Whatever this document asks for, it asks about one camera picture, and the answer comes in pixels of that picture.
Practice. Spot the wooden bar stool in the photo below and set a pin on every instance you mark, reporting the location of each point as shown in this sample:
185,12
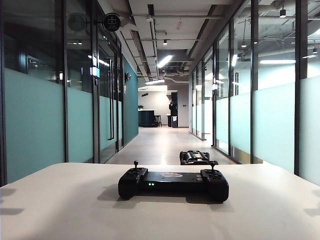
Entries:
158,120

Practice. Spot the small ceiling spotlight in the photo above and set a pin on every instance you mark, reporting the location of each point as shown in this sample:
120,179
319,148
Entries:
165,42

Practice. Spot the blue lit door sign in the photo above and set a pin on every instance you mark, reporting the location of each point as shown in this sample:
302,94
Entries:
95,71

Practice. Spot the round black hanging sign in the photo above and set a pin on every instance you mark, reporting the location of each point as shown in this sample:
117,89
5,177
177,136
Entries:
111,22

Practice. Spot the green potted plant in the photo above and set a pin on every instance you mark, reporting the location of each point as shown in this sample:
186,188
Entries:
140,107

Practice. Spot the black pendant lamp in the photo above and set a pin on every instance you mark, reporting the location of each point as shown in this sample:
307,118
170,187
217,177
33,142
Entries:
282,12

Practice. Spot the black quadruped robot dog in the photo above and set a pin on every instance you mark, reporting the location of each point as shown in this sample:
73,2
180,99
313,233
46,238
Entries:
192,156

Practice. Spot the dark bar counter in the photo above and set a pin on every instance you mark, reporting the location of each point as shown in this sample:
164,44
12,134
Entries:
146,118

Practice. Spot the black wall lamp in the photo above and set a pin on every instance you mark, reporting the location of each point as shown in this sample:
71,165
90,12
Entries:
128,76

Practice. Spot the tall black cabinet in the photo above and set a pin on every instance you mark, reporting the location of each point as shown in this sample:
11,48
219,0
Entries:
175,97

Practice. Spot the long ceiling tube light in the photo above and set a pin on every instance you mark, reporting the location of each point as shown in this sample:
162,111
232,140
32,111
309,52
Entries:
164,61

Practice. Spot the black remote control with joysticks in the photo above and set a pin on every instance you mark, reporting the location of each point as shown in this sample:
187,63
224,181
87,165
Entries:
162,183

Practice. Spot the short ceiling tube light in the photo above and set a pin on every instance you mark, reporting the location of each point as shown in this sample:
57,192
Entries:
155,81

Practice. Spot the black waste bin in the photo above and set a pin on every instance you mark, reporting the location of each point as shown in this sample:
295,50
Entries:
170,121

